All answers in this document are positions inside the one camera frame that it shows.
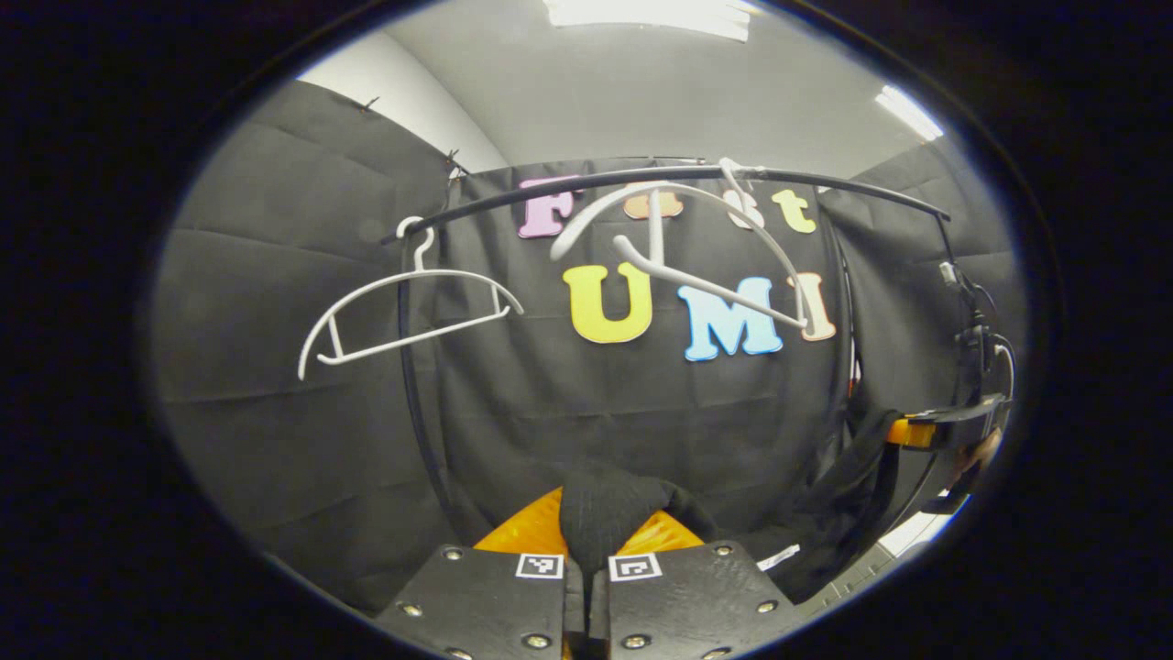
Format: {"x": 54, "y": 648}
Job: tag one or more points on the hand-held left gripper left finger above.
{"x": 486, "y": 605}

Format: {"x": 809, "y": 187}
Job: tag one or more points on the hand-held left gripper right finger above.
{"x": 687, "y": 605}

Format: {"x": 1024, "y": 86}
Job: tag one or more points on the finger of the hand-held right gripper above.
{"x": 953, "y": 412}

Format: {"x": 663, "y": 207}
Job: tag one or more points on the white paper hang tag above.
{"x": 779, "y": 556}

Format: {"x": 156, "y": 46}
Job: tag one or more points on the black knit garment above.
{"x": 605, "y": 513}

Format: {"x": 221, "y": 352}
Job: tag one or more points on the white clothes hanger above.
{"x": 412, "y": 337}
{"x": 655, "y": 229}

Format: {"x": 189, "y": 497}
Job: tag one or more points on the empty white clothes hanger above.
{"x": 412, "y": 337}

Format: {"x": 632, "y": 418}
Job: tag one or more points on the black clothes rack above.
{"x": 513, "y": 195}

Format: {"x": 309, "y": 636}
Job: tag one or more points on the white flat panel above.
{"x": 916, "y": 536}

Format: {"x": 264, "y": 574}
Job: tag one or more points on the ceiling light panel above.
{"x": 909, "y": 112}
{"x": 651, "y": 16}

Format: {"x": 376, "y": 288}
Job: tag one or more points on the black backdrop cloth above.
{"x": 257, "y": 275}

